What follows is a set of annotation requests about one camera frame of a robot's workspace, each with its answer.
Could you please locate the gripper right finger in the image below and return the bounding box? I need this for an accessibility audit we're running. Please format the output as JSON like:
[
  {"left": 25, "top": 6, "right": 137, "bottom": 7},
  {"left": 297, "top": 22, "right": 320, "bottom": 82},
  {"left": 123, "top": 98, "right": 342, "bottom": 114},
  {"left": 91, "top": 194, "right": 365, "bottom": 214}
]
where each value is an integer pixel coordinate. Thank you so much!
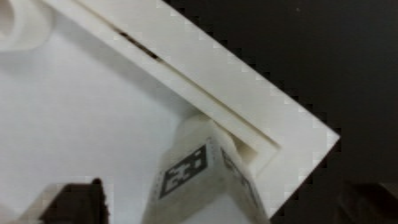
[{"left": 336, "top": 182, "right": 398, "bottom": 224}]

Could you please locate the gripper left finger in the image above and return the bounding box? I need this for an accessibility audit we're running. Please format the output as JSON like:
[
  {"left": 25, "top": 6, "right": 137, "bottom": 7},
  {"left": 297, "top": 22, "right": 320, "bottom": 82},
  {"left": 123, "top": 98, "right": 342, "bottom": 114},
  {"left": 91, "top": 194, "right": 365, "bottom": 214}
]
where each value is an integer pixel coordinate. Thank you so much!
[{"left": 16, "top": 178, "right": 111, "bottom": 224}]

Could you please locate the white table leg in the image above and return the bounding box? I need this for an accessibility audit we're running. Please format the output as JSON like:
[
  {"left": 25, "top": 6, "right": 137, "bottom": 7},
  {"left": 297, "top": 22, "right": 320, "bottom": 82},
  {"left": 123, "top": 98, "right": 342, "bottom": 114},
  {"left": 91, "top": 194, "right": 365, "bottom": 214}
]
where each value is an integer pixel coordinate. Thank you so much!
[{"left": 143, "top": 115, "right": 271, "bottom": 224}]

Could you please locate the white square table top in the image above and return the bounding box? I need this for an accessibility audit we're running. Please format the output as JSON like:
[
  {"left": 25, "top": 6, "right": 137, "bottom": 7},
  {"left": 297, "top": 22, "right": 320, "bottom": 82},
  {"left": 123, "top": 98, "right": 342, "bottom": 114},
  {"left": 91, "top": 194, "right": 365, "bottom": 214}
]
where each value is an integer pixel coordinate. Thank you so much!
[{"left": 0, "top": 0, "right": 338, "bottom": 224}]

